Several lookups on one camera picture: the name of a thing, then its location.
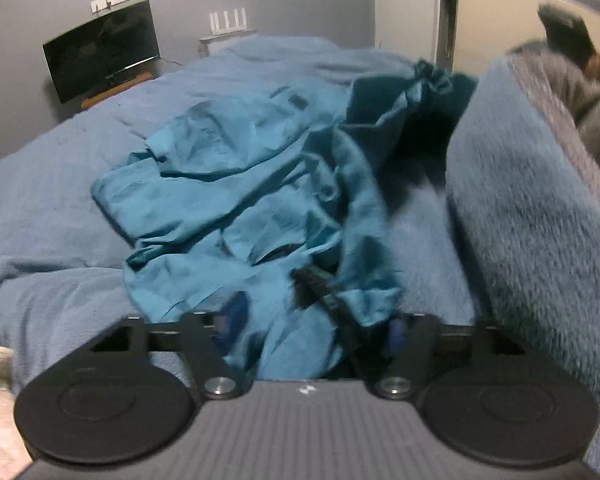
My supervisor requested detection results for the white router with antennas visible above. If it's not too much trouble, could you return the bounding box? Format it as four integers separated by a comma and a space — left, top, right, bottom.
198, 7, 257, 57

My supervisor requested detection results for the wardrobe with metal frame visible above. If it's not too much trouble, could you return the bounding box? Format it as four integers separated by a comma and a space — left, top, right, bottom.
432, 0, 600, 77

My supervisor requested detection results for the black monitor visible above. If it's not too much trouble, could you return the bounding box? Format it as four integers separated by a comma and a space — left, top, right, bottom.
42, 0, 161, 106

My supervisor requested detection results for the wooden monitor stand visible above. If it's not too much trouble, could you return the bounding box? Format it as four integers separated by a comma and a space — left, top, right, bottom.
80, 72, 154, 109

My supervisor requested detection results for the teal zip jacket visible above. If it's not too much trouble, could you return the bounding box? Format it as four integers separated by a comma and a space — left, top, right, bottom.
90, 59, 481, 382

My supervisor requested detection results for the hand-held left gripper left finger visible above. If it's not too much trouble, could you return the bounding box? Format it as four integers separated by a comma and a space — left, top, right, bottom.
87, 292, 252, 401

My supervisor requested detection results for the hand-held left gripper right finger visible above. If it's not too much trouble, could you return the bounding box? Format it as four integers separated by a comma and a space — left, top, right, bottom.
372, 312, 527, 401

